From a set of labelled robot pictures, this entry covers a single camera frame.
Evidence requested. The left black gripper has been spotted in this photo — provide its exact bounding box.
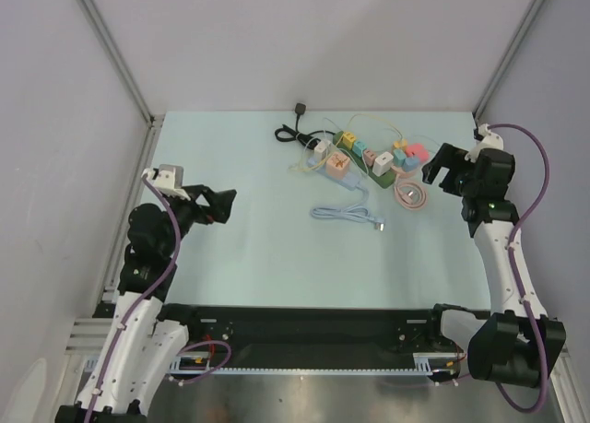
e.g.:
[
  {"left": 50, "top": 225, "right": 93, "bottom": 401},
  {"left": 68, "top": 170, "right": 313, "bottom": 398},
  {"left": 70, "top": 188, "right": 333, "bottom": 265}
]
[{"left": 159, "top": 184, "right": 235, "bottom": 255}]

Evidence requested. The pink deer cube socket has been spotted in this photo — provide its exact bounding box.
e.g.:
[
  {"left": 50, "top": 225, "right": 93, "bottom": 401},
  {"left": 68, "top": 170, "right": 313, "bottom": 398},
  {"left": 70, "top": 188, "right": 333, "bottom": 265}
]
[{"left": 324, "top": 151, "right": 350, "bottom": 181}]

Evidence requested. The yellow thin charging cable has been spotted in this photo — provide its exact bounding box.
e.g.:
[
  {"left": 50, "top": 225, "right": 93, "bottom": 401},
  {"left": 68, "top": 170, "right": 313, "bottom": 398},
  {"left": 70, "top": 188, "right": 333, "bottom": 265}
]
[{"left": 288, "top": 113, "right": 409, "bottom": 175}]

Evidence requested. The white Honor charger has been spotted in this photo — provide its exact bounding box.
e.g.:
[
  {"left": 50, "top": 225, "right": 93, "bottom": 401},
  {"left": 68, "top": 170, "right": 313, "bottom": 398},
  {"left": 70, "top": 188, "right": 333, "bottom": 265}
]
[{"left": 313, "top": 139, "right": 332, "bottom": 162}]

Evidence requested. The pale green charging cable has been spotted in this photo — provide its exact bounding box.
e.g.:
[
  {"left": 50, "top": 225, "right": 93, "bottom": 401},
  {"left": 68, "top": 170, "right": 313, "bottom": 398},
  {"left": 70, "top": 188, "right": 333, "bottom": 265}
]
[{"left": 294, "top": 116, "right": 370, "bottom": 175}]

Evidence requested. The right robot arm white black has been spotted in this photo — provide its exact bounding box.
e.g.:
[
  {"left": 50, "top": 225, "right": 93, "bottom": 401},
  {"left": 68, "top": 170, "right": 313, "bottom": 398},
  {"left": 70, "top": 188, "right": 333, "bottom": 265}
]
[{"left": 422, "top": 144, "right": 566, "bottom": 388}]

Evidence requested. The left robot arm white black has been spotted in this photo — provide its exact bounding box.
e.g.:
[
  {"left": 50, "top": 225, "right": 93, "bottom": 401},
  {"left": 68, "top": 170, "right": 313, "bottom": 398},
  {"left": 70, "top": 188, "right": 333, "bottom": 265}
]
[{"left": 55, "top": 177, "right": 237, "bottom": 422}]

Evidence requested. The pink plug adapter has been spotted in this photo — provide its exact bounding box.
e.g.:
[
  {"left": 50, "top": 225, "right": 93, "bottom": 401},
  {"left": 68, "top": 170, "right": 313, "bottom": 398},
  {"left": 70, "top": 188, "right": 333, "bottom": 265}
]
[{"left": 363, "top": 148, "right": 377, "bottom": 167}]

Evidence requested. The teal plug adapter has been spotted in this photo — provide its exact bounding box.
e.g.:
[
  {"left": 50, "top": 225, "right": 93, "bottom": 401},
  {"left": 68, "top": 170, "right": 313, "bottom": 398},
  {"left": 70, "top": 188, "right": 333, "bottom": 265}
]
[{"left": 351, "top": 140, "right": 367, "bottom": 158}]

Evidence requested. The yellow plug adapter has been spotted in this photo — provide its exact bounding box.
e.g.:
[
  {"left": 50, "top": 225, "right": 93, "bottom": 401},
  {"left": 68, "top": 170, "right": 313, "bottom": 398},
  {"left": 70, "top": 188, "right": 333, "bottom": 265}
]
[{"left": 340, "top": 131, "right": 357, "bottom": 150}]

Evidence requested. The light blue cube charger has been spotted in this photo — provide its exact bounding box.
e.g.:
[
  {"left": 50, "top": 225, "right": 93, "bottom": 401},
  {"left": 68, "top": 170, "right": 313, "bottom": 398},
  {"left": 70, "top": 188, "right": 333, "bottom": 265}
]
[{"left": 395, "top": 151, "right": 420, "bottom": 172}]

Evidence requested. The red pink cube charger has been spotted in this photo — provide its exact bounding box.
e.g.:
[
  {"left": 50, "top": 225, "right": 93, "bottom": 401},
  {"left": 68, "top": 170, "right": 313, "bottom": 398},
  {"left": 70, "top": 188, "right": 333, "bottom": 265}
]
[{"left": 405, "top": 143, "right": 430, "bottom": 163}]

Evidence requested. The small yellow orange adapter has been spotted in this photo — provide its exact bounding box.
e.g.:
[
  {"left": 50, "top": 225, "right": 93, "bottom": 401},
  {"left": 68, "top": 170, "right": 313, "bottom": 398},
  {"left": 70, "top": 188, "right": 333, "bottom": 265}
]
[{"left": 392, "top": 138, "right": 407, "bottom": 152}]

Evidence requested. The green power strip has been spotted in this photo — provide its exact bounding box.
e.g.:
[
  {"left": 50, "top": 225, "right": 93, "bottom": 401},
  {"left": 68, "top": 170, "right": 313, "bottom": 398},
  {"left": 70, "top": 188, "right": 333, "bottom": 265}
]
[{"left": 332, "top": 131, "right": 396, "bottom": 189}]

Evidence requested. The white charger on green strip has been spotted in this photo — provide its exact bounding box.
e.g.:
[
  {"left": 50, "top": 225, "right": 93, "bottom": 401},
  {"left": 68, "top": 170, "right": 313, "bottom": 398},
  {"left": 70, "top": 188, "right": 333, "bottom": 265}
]
[{"left": 372, "top": 151, "right": 393, "bottom": 177}]

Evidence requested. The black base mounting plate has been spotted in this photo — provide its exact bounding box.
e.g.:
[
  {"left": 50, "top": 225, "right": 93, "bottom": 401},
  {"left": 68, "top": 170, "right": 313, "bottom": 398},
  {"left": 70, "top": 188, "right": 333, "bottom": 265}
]
[{"left": 159, "top": 303, "right": 457, "bottom": 355}]

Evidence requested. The pink coiled USB cable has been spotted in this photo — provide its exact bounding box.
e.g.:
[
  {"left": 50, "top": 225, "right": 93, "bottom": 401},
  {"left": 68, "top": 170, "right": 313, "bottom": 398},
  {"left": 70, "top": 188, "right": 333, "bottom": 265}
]
[{"left": 392, "top": 179, "right": 430, "bottom": 211}]

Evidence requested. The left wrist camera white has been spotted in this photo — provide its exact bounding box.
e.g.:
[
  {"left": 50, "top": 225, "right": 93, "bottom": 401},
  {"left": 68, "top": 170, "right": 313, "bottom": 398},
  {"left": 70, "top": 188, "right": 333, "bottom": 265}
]
[{"left": 141, "top": 164, "right": 190, "bottom": 200}]

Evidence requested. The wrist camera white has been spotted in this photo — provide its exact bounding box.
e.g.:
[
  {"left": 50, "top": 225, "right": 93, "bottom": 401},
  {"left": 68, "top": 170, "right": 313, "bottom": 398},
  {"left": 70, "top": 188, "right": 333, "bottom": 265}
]
[
  {"left": 466, "top": 123, "right": 504, "bottom": 163},
  {"left": 141, "top": 164, "right": 190, "bottom": 200}
]

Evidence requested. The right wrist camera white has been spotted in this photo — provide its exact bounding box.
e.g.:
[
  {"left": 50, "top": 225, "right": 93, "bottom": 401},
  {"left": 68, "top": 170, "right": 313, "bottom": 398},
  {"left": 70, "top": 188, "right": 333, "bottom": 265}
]
[{"left": 466, "top": 123, "right": 504, "bottom": 163}]

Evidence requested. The black power cable with plug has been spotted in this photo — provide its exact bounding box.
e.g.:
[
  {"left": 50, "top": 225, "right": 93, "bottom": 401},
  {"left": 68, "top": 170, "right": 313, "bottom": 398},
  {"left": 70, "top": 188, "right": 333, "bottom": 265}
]
[{"left": 274, "top": 101, "right": 326, "bottom": 148}]

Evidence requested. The left aluminium frame post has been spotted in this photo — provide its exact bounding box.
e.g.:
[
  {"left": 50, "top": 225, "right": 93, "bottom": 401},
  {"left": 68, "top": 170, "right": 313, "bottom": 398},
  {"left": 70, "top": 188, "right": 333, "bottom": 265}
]
[{"left": 66, "top": 0, "right": 165, "bottom": 129}]

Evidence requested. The aluminium frame post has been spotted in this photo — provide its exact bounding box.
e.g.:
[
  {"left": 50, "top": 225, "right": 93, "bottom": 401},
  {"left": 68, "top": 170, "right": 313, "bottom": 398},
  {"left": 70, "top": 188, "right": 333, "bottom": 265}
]
[
  {"left": 66, "top": 0, "right": 165, "bottom": 129},
  {"left": 472, "top": 0, "right": 548, "bottom": 123}
]

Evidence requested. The grey cable duct rail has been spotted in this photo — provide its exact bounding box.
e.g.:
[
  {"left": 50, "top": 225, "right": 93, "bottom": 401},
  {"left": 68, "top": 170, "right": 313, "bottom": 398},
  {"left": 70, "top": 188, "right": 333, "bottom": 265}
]
[{"left": 166, "top": 345, "right": 463, "bottom": 377}]

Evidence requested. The right aluminium frame post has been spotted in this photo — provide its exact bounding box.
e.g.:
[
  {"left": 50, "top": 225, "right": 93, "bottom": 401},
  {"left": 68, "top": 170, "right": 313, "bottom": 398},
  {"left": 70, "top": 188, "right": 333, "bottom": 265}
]
[{"left": 472, "top": 0, "right": 548, "bottom": 123}]

